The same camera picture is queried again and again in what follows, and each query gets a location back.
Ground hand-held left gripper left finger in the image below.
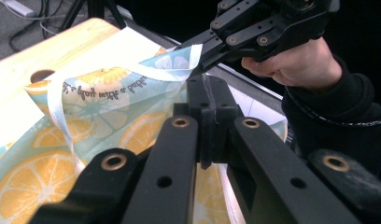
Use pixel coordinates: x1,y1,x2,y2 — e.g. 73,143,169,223
174,75,211,171

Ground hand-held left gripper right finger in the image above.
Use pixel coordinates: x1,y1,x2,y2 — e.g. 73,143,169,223
208,76,244,164

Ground orange fruit print bag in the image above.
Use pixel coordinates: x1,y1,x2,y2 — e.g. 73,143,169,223
0,43,289,224

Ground black metal stand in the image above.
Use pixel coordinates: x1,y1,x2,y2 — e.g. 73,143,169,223
59,0,128,31

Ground white power strip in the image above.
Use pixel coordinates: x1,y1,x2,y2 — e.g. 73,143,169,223
3,0,36,18

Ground right hand-held gripper black cable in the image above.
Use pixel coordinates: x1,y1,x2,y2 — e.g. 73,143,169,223
285,87,381,128

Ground black floor cables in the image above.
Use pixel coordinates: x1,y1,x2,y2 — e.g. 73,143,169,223
5,0,66,54

